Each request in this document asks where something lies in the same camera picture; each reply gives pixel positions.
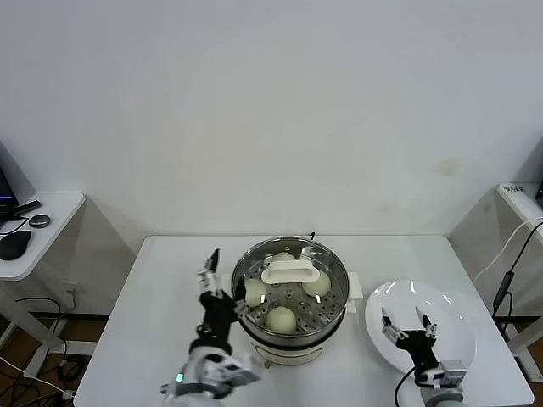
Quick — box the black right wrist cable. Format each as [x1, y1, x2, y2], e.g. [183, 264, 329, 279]
[394, 364, 421, 407]

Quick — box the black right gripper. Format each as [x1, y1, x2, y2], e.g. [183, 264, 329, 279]
[380, 305, 440, 370]

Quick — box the glass lid with cream handle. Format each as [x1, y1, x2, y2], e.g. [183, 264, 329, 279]
[232, 237, 348, 336]

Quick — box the black cable with inline adapter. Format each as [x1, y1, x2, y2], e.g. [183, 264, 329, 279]
[491, 220, 543, 323]

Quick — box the black floor cable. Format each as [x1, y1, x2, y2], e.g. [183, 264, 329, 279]
[14, 296, 88, 385]

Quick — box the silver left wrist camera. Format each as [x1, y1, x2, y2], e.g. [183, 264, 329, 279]
[218, 354, 260, 385]

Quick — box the white side table with mouse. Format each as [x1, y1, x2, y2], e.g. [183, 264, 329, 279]
[0, 192, 97, 378]

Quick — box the round white plate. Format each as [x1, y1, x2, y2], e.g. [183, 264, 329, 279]
[364, 278, 477, 376]

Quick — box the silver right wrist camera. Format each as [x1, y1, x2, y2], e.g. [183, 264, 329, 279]
[435, 359, 468, 389]

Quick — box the black remote stick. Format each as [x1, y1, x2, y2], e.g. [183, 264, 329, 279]
[0, 199, 42, 220]

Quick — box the white electric cooker base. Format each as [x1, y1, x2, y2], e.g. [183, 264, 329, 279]
[220, 273, 363, 369]

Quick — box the stainless perforated steamer basket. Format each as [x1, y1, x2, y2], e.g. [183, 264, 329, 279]
[231, 236, 349, 340]

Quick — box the black computer mouse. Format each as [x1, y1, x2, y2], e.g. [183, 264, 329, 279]
[0, 231, 33, 261]

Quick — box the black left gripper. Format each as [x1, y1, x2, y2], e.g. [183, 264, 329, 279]
[197, 248, 252, 340]

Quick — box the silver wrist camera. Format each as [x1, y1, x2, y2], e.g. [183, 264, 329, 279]
[435, 359, 468, 389]
[218, 354, 260, 385]

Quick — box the white cable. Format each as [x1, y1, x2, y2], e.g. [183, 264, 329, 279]
[473, 216, 543, 282]

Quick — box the dark computer monitor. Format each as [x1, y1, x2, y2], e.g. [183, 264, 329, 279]
[0, 142, 22, 209]

